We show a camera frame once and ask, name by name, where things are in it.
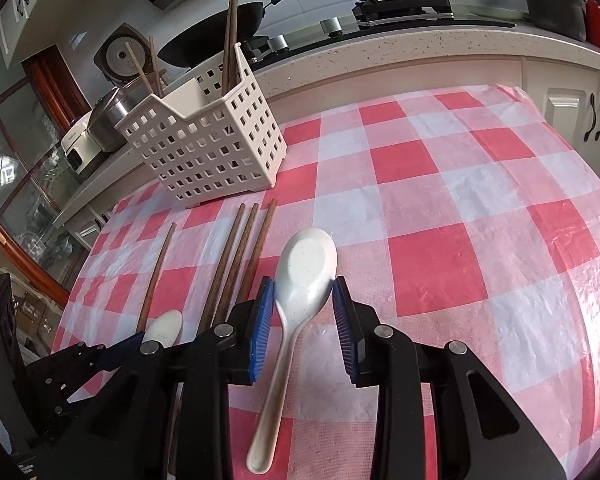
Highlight white ceramic spoon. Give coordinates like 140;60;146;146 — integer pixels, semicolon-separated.
246;228;337;474
143;310;183;348

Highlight white small kitchen appliance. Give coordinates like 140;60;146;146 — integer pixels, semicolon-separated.
61;112;106;179

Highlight white perforated utensil basket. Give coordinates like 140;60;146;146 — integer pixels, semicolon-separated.
116;44;287;208

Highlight red white checkered tablecloth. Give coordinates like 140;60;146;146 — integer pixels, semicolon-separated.
54;86;600;478

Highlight red wooden glass door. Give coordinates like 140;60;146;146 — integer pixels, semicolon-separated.
0;46;88;304

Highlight silver open rice cooker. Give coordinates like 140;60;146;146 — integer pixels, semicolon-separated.
87;23;154;153

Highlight black frying pan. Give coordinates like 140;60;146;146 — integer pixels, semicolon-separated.
158;0;283;68

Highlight white lower cabinet doors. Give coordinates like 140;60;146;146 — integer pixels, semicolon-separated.
522;60;600;178

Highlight black glass gas stove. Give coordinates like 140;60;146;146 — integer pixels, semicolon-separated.
242;0;514;67

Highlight white upper cabinet left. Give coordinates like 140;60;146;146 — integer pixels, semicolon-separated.
0;0;161;67

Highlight dark steel stock pot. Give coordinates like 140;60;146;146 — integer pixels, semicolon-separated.
526;0;586;41

